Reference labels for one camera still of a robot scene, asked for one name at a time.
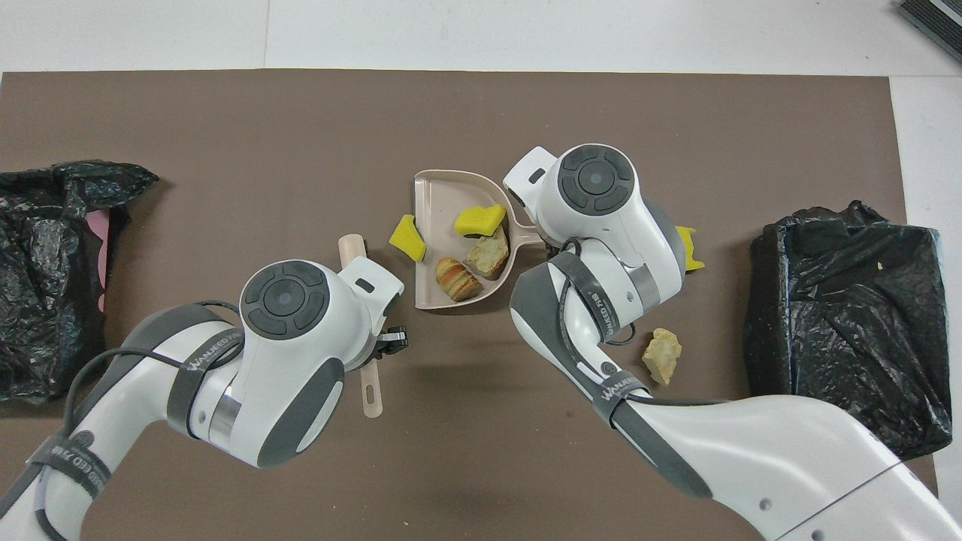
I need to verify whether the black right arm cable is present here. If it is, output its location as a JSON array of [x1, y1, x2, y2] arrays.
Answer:
[[556, 239, 641, 348]]

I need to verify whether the small yellow sponge piece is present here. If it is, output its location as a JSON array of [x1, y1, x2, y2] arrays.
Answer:
[[388, 214, 427, 262]]

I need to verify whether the dark grey slatted panel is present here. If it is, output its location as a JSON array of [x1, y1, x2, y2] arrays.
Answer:
[[898, 0, 962, 65]]

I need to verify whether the striped croissant piece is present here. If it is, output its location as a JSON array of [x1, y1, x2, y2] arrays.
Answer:
[[435, 257, 483, 303]]

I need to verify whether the crumpled black trash bag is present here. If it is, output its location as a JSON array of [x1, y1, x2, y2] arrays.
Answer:
[[0, 160, 160, 403]]

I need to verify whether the brown table mat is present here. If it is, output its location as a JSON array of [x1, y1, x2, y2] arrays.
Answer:
[[0, 70, 944, 541]]

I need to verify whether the pale food scrap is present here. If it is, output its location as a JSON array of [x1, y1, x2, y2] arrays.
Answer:
[[643, 328, 683, 386]]

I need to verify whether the beige hand brush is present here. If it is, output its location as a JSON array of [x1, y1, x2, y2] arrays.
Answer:
[[337, 234, 385, 419]]

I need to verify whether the notched yellow sponge piece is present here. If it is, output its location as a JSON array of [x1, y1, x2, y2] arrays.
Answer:
[[674, 225, 706, 271]]

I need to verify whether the pink plastic bin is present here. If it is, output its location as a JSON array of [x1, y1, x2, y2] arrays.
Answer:
[[85, 210, 112, 313]]

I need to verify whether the beige plastic dustpan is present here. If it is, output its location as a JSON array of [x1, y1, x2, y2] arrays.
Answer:
[[413, 169, 543, 310]]

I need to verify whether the pale bread chunk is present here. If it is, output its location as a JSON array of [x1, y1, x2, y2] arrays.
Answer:
[[462, 225, 510, 277]]

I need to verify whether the wide yellow sponge piece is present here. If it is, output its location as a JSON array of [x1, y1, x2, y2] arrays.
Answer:
[[454, 204, 507, 235]]

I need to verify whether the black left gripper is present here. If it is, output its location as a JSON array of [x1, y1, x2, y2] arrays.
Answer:
[[374, 325, 409, 360]]

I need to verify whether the black bag lined bin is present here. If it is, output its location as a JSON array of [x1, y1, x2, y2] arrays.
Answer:
[[743, 200, 954, 461]]

